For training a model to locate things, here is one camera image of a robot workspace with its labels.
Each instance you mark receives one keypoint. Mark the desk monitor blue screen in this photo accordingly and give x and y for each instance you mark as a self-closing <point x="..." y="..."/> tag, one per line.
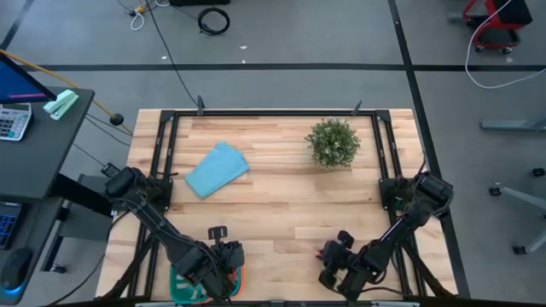
<point x="17" y="83"/>

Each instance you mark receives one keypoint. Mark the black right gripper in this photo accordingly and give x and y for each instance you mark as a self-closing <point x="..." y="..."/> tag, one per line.
<point x="335" y="256"/>

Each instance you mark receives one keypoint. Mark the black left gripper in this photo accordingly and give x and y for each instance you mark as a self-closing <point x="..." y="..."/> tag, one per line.
<point x="232" y="253"/>

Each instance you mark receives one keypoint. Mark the mint green stapler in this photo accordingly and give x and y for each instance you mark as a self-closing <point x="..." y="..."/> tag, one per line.
<point x="62" y="103"/>

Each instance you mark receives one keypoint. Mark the green plastic tupperware container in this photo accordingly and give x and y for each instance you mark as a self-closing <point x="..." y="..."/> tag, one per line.
<point x="181" y="285"/>

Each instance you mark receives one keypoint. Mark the grey desk base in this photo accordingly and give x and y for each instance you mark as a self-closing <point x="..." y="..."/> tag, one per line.
<point x="85" y="221"/>

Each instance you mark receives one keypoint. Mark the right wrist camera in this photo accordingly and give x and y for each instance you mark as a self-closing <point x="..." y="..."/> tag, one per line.
<point x="345" y="239"/>

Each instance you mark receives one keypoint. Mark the black desk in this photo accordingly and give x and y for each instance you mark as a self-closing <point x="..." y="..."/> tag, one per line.
<point x="38" y="162"/>

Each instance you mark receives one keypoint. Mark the black computer mouse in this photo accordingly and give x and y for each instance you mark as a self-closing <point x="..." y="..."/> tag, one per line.
<point x="15" y="268"/>

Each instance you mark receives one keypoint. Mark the grey wheeled chair base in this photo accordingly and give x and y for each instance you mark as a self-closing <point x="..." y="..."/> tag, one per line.
<point x="524" y="198"/>

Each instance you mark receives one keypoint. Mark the black aluminium table frame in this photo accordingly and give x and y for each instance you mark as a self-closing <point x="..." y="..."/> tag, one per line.
<point x="277" y="114"/>

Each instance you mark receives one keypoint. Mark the black keyboard blue backlight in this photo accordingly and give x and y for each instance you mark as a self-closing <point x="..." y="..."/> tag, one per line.
<point x="6" y="224"/>

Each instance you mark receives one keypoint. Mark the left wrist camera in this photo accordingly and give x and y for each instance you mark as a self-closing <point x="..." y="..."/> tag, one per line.
<point x="217" y="233"/>

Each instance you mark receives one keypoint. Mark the black keyboard tray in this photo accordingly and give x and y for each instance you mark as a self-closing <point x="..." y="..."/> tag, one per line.
<point x="34" y="230"/>

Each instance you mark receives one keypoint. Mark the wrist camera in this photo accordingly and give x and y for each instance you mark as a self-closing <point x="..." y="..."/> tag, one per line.
<point x="217" y="233"/>
<point x="345" y="239"/>

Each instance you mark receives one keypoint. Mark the light blue folded cloth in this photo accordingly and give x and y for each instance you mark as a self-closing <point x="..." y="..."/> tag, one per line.
<point x="217" y="169"/>

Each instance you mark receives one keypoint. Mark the grey table leg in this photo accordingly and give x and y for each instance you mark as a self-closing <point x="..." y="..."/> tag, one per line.
<point x="512" y="124"/>

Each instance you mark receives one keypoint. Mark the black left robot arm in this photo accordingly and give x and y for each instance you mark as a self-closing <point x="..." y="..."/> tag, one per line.
<point x="158" y="217"/>

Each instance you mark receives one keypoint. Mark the yellow power plug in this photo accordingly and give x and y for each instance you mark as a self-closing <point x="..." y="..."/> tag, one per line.
<point x="140" y="7"/>

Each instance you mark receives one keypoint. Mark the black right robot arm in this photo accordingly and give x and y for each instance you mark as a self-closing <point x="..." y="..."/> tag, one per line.
<point x="409" y="213"/>

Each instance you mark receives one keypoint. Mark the green potted plant black pot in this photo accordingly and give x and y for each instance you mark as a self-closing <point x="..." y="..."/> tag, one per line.
<point x="332" y="143"/>

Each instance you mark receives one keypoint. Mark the black floor box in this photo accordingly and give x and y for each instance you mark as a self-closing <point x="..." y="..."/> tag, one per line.
<point x="200" y="2"/>

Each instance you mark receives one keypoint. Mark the white calculator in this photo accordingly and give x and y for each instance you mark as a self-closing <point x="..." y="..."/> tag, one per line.
<point x="13" y="121"/>

